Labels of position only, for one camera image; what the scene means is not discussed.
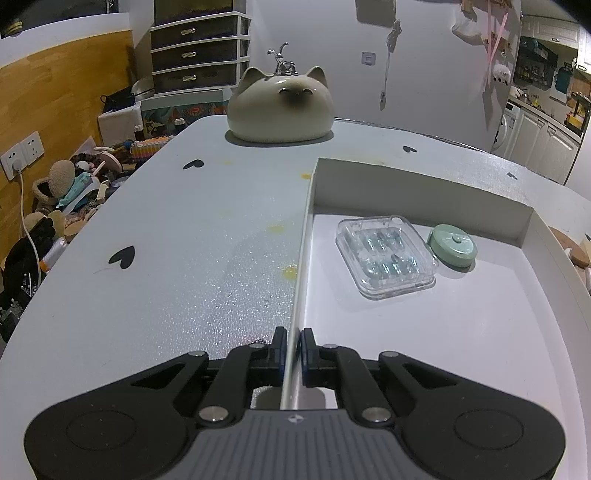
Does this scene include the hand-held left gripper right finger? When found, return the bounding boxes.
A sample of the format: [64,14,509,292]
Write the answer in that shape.
[300,328,458,428]

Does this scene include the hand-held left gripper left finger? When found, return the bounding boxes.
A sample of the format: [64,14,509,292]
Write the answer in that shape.
[130,327,287,428]

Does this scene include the white cardboard box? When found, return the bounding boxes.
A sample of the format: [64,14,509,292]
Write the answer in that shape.
[279,157,591,480]

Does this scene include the brown wooden board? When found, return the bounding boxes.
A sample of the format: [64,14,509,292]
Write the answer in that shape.
[547,226,579,252]

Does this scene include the clear plastic case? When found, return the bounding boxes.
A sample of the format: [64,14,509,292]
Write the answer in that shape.
[335,215,438,302]

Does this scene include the green round tape measure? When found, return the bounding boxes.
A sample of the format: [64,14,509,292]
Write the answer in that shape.
[426,224,478,271]

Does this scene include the cat-shaped ceramic jar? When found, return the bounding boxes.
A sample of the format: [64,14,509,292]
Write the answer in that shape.
[226,66,335,144]

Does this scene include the rainbow bubble toy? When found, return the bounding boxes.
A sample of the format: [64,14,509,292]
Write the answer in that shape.
[130,136,175,162]

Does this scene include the colourful patterned box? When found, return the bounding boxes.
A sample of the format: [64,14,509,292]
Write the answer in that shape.
[141,99,232,139]

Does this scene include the pink round toy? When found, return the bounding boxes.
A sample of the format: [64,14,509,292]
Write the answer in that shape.
[92,147,123,172]

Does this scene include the black cloth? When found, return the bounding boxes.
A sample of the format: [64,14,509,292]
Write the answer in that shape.
[0,217,56,298]

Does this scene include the white storage box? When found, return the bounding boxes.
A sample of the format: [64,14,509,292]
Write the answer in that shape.
[97,102,144,148]

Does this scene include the metal bicycle ornament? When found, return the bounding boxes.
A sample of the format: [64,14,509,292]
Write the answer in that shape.
[267,42,298,77]

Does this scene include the light wooden piece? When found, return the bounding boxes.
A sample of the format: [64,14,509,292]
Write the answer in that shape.
[566,234,591,271]

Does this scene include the white washing machine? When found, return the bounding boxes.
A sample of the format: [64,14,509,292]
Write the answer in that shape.
[492,104,522,160]

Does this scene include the black handbag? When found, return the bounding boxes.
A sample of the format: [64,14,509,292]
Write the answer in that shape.
[100,85,139,114]

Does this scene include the white drawer unit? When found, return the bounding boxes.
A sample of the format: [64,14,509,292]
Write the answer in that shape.
[148,11,251,97]

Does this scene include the white kitchen cabinets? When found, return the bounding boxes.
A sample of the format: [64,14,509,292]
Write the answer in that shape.
[505,99,583,185]

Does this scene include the pink hanging ribbons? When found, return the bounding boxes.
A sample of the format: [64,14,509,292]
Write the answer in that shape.
[480,0,509,89]

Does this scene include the white hanging pouch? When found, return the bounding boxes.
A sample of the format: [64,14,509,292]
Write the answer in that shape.
[450,0,484,45]

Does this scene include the kitchen spice rack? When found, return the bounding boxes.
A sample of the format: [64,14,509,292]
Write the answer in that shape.
[515,37,559,90]

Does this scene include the white power cable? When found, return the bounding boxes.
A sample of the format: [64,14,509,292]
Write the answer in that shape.
[16,168,48,278]

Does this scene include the white wall socket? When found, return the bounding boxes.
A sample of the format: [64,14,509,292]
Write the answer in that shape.
[0,143,25,182]
[21,130,45,166]

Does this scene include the hanging cord ornament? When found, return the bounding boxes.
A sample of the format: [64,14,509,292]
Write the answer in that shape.
[379,18,402,112]

